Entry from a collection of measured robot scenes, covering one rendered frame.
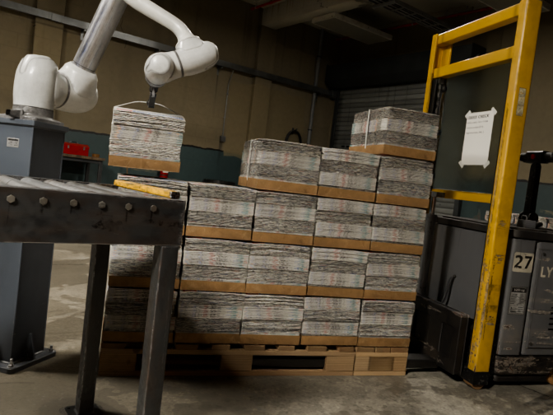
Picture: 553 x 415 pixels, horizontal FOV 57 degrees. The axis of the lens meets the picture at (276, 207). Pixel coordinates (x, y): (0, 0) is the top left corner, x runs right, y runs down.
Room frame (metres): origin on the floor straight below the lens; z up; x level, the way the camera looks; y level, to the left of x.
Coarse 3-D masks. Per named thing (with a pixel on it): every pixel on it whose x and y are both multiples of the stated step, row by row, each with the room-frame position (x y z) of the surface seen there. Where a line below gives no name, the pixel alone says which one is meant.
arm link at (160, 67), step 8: (152, 56) 1.87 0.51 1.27; (160, 56) 1.88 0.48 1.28; (168, 56) 1.89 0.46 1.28; (176, 56) 1.94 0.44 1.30; (152, 64) 1.87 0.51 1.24; (160, 64) 1.87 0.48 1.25; (168, 64) 1.88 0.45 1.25; (176, 64) 1.93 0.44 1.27; (152, 72) 1.88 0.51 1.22; (160, 72) 1.88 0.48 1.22; (168, 72) 1.89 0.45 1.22; (176, 72) 1.94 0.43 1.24; (152, 80) 1.94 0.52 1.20; (160, 80) 1.92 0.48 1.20; (168, 80) 1.95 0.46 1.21
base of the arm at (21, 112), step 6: (12, 108) 2.08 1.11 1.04; (18, 108) 2.05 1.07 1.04; (24, 108) 2.05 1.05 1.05; (30, 108) 2.06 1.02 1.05; (36, 108) 2.07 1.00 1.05; (0, 114) 2.06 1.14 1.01; (6, 114) 2.01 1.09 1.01; (12, 114) 2.01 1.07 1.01; (18, 114) 2.04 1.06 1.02; (24, 114) 2.05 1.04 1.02; (30, 114) 2.05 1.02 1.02; (36, 114) 2.06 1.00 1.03; (42, 114) 2.08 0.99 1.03; (48, 114) 2.10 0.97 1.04; (36, 120) 2.03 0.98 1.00; (42, 120) 2.07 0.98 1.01; (48, 120) 2.10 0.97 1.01; (54, 120) 2.14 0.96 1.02
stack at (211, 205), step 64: (192, 192) 2.14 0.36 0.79; (256, 192) 2.27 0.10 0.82; (128, 256) 2.07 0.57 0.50; (192, 256) 2.15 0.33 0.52; (256, 256) 2.23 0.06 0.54; (320, 256) 2.33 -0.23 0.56; (128, 320) 2.08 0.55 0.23; (192, 320) 2.16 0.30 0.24; (256, 320) 2.25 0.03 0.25; (320, 320) 2.34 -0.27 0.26
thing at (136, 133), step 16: (128, 112) 2.05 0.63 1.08; (144, 112) 2.09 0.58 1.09; (112, 128) 2.04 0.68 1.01; (128, 128) 2.06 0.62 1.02; (144, 128) 2.07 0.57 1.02; (160, 128) 2.08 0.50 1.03; (176, 128) 2.10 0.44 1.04; (112, 144) 2.05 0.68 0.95; (128, 144) 2.07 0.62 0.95; (144, 144) 2.08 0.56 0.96; (160, 144) 2.10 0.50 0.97; (176, 144) 2.12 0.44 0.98; (160, 160) 2.12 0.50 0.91; (176, 160) 2.13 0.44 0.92
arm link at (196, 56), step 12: (132, 0) 2.00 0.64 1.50; (144, 0) 2.00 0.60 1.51; (144, 12) 2.01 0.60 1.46; (156, 12) 2.00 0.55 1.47; (168, 12) 2.02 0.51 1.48; (168, 24) 2.01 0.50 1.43; (180, 24) 2.01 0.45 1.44; (180, 36) 2.00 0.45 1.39; (192, 36) 1.98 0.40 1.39; (180, 48) 1.96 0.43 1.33; (192, 48) 1.96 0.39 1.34; (204, 48) 1.97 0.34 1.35; (216, 48) 2.01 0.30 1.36; (180, 60) 1.94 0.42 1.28; (192, 60) 1.95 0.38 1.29; (204, 60) 1.97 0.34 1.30; (216, 60) 2.01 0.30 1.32; (192, 72) 1.98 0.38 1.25
